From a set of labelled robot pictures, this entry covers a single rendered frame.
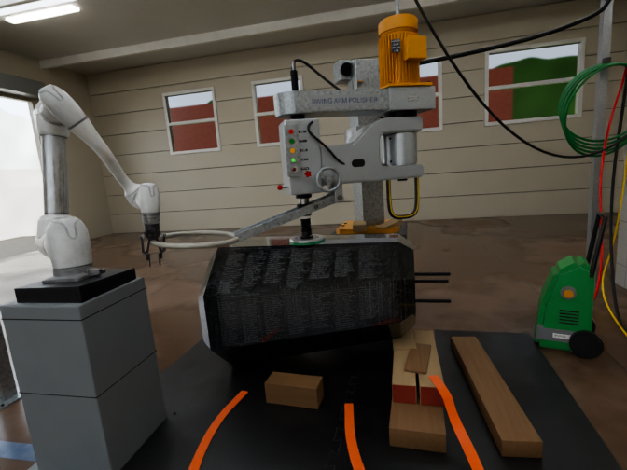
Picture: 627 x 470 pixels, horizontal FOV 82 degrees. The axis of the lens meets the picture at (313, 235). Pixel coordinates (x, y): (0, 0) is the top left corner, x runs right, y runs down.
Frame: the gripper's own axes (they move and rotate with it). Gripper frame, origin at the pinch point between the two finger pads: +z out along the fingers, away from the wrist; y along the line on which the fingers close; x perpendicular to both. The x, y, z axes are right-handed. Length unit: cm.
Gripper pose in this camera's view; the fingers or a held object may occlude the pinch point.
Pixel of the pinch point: (154, 259)
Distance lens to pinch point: 216.6
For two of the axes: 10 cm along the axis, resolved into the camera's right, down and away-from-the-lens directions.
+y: 8.7, -0.9, 4.8
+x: -4.9, -1.4, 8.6
